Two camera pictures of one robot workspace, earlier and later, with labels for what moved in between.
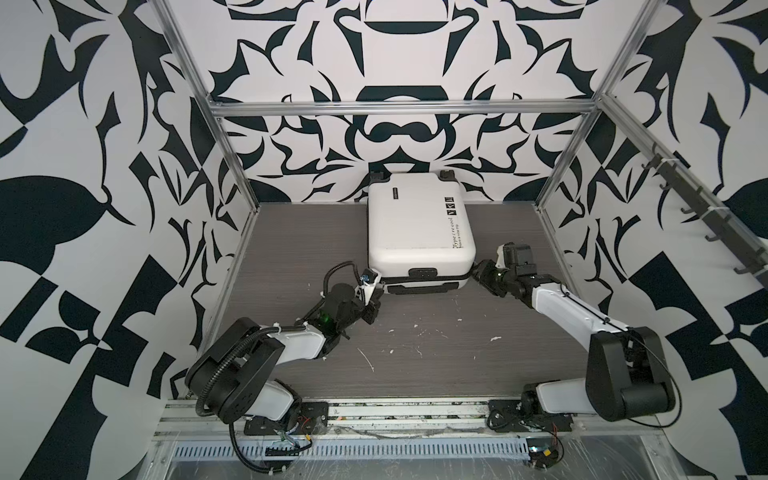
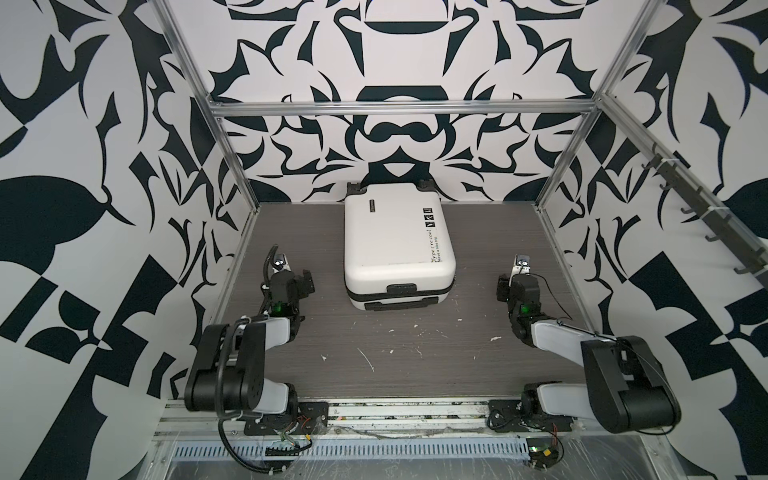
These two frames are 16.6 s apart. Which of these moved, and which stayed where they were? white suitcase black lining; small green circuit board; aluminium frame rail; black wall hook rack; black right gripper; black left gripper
Moved: white suitcase black lining; black left gripper; black right gripper
Stayed: aluminium frame rail; small green circuit board; black wall hook rack
